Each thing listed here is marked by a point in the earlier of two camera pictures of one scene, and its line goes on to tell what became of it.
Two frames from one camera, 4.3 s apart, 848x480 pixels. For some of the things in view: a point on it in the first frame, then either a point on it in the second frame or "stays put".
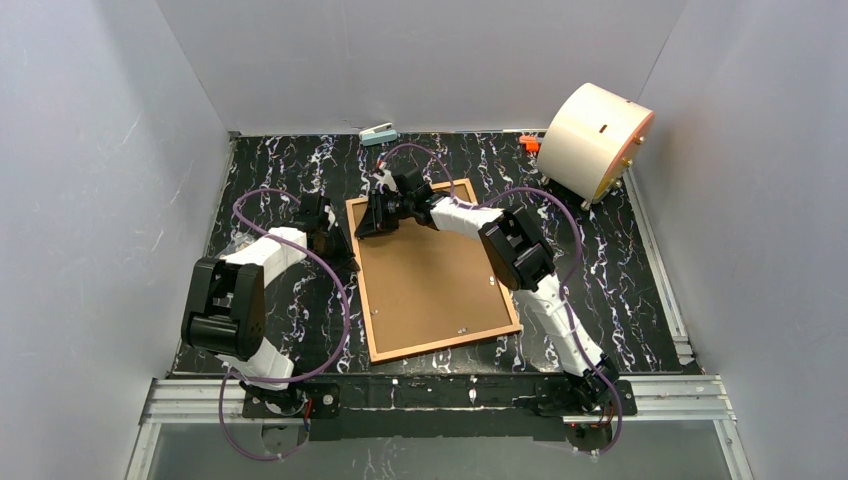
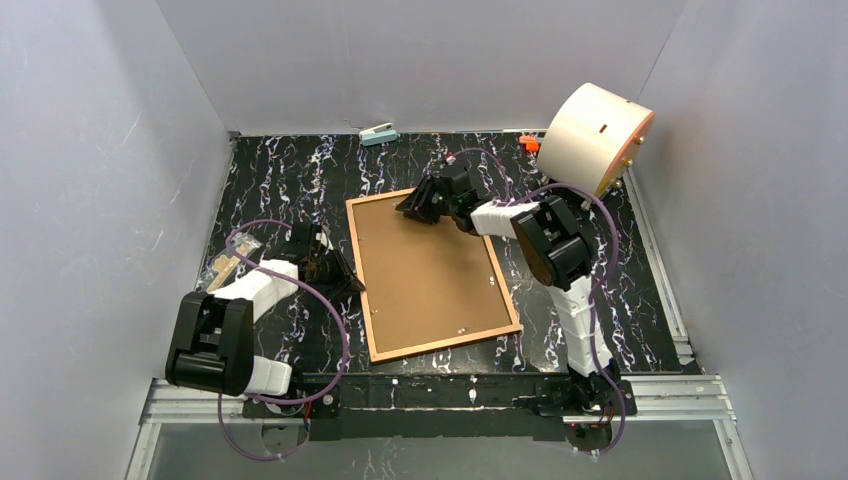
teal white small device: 379,134 stays put
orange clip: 530,142 stays put
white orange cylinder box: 590,138 stays put
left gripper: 333,240 -> 324,270
